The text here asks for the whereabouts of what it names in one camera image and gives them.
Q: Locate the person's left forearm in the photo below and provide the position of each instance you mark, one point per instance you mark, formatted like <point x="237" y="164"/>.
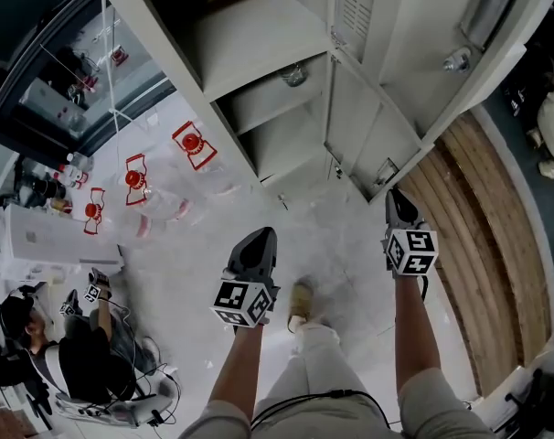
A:
<point x="238" y="373"/>

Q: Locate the white long carton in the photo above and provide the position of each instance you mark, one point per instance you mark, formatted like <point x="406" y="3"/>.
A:
<point x="62" y="236"/>

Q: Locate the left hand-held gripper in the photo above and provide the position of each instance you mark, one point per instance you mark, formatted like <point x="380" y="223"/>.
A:
<point x="240" y="302"/>

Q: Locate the person's grey t-shirt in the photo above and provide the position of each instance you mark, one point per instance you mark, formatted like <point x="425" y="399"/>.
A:
<point x="441" y="405"/>

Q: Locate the small white bottle red label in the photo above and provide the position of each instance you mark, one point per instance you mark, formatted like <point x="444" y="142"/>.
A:
<point x="73" y="178"/>

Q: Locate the small amber bottle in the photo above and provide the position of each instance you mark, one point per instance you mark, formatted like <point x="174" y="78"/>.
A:
<point x="61" y="206"/>

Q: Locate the black sneaker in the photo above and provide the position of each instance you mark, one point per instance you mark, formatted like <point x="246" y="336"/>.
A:
<point x="518" y="101"/>

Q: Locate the small clear bottle white cap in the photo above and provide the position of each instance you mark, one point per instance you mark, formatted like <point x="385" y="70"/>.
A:
<point x="80" y="162"/>

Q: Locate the black round container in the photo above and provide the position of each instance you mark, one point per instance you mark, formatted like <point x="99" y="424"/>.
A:
<point x="48" y="189"/>

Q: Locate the white metal locker cabinet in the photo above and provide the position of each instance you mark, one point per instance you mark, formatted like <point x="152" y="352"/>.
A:
<point x="258" y="48"/>

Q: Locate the wooden slat platform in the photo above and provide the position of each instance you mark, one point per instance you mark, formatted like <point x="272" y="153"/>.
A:
<point x="487" y="245"/>

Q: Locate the black office chair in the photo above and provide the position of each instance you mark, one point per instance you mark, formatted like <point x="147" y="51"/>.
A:
<point x="537" y="405"/>

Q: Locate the person's right forearm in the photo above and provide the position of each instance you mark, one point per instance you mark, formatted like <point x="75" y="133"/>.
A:
<point x="416" y="332"/>

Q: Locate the person's white trousers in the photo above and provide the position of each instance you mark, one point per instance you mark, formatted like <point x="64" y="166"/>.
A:
<point x="313" y="364"/>

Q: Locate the clear water jug red cap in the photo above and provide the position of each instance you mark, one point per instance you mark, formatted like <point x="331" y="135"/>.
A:
<point x="93" y="210"/>
<point x="133" y="179"/>
<point x="191" y="142"/>

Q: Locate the black framed glass window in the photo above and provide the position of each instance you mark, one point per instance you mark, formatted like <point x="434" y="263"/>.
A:
<point x="21" y="25"/>

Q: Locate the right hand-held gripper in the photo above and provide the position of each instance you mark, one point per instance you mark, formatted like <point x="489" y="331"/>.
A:
<point x="414" y="252"/>

